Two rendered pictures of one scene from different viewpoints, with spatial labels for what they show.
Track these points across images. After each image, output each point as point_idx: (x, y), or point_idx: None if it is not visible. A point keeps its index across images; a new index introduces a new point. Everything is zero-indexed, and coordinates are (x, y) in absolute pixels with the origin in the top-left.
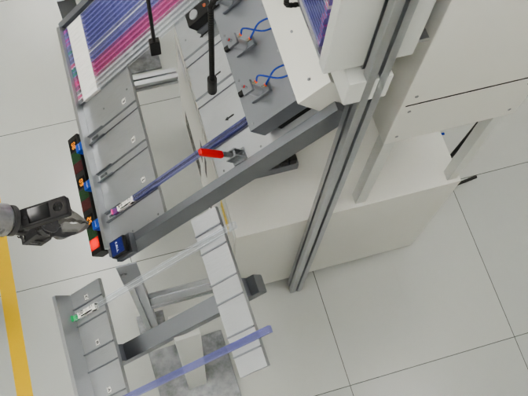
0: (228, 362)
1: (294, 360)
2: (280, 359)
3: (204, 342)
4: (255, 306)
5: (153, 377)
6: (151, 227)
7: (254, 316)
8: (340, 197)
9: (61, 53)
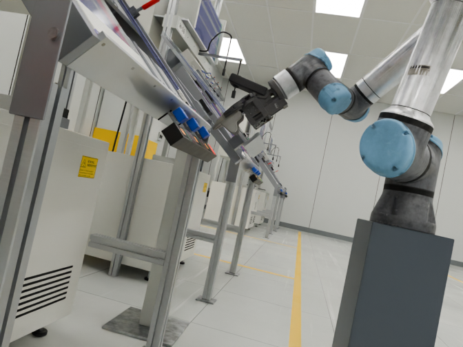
0: (118, 317)
1: (74, 301)
2: (81, 304)
3: (122, 328)
4: (57, 322)
5: (178, 339)
6: (182, 88)
7: (67, 320)
8: None
9: (131, 58)
